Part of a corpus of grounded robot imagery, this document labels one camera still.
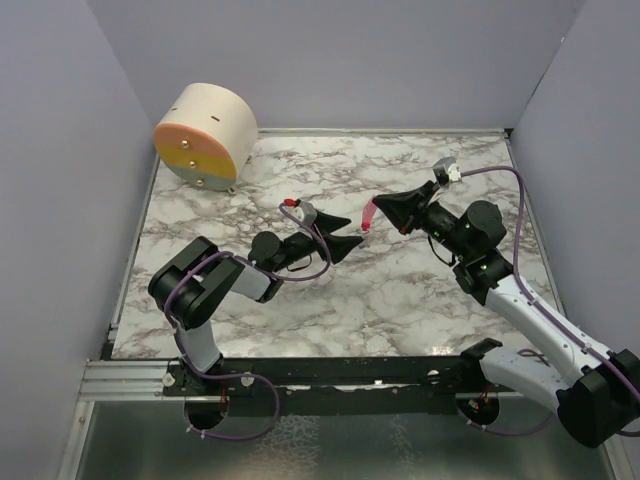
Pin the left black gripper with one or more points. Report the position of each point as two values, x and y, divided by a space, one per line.
339 245

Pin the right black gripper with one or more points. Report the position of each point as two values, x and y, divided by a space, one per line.
403 209

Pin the pink strap keyring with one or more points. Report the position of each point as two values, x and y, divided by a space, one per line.
367 216

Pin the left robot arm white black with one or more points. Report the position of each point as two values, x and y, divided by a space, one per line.
193 284

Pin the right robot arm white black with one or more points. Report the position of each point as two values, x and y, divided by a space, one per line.
593 390

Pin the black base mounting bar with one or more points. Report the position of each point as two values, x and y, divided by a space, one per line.
311 386

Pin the cream cylinder tricolour face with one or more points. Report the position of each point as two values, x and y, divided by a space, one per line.
207 136

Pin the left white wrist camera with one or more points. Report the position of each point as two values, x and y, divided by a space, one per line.
302 211

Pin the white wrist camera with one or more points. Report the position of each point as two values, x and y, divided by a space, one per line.
446 171
302 211

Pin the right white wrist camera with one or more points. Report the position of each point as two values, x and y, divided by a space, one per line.
446 171

